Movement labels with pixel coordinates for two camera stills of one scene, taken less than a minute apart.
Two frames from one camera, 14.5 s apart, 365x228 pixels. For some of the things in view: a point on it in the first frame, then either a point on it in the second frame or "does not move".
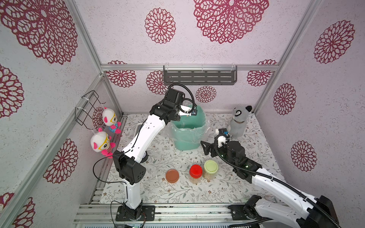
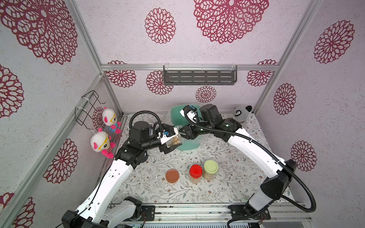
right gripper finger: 207,145 → 185,129
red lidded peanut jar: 195,174 does not move
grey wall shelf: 200,75 does not move
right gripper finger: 213,151 → 187,136
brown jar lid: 172,175 does not move
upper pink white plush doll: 110,118 does not move
